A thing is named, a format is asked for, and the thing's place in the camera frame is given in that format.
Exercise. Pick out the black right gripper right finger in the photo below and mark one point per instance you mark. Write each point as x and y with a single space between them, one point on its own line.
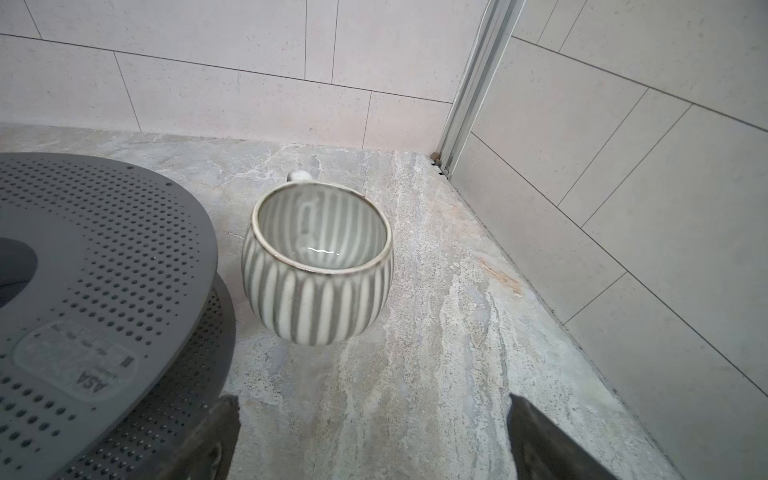
541 450

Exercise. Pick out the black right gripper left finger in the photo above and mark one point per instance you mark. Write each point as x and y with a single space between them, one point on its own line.
207 452

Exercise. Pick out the grey perforated cable spool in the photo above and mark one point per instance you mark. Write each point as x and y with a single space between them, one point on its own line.
117 332

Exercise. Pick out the striped ceramic mug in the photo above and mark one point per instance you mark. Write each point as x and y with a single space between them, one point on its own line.
317 261

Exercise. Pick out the aluminium corner profile right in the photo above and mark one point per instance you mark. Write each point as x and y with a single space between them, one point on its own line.
498 22

